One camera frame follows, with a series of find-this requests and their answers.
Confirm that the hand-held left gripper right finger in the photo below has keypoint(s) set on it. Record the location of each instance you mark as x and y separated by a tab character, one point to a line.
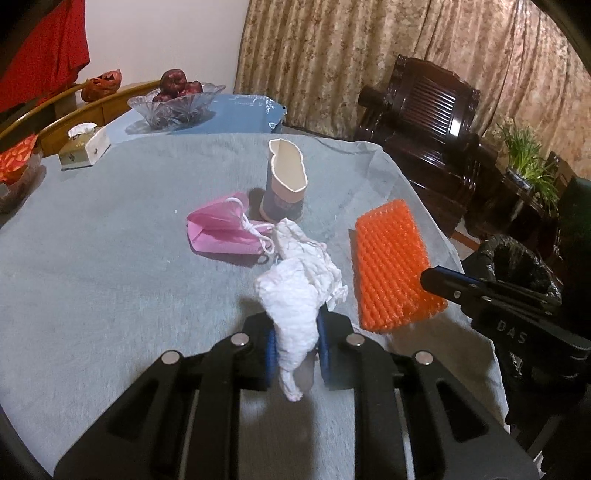
323	350

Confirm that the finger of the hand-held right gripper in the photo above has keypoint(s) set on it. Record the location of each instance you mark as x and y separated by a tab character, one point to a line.
443	281

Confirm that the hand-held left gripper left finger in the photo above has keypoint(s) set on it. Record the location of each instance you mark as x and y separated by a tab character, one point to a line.
272	355

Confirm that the white tissue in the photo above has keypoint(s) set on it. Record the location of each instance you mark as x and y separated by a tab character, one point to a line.
300	244
295	314

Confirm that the orange bubble wrap sheet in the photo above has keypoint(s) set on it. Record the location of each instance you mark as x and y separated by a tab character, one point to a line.
388	258

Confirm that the trash bin with black bag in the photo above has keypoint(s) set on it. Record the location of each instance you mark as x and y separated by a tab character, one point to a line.
521	267

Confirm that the dark wooden side table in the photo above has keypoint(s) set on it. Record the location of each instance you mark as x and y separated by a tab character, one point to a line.
508	203

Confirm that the pink face mask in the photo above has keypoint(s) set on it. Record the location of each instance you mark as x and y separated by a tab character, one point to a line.
217	230

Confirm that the green potted plant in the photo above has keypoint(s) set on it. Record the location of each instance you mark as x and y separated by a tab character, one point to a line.
526	157

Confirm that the paper cup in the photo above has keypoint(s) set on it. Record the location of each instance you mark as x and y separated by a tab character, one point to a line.
281	198

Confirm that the dark wooden armchair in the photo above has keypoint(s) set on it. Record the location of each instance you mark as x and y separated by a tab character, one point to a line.
561	168
415	120

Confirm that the grey tablecloth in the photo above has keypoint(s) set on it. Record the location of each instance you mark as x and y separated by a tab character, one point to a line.
115	277

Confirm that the blue embroidered cloth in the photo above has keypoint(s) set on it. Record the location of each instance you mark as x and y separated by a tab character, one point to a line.
244	113

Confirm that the beige patterned curtain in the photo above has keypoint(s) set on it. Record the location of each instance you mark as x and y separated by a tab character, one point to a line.
323	55

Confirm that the glass fruit bowl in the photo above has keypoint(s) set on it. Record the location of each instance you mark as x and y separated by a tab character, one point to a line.
171	113

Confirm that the small dark red apple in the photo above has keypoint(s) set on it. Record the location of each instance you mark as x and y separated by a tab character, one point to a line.
191	88
161	96

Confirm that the beige tissue box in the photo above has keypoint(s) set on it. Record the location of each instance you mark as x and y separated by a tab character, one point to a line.
83	147

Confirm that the large dark red apple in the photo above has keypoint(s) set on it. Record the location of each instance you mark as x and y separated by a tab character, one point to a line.
172	81

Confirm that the curved wooden chair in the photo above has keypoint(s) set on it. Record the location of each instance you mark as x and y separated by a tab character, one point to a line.
106	99
41	108

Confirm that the small orange-red bag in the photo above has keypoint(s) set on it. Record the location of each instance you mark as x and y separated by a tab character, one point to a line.
101	85

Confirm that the red patterned packet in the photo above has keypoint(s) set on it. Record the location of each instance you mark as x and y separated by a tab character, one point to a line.
16	159

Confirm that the red cloth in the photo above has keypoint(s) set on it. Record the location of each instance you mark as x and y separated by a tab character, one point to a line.
46	55

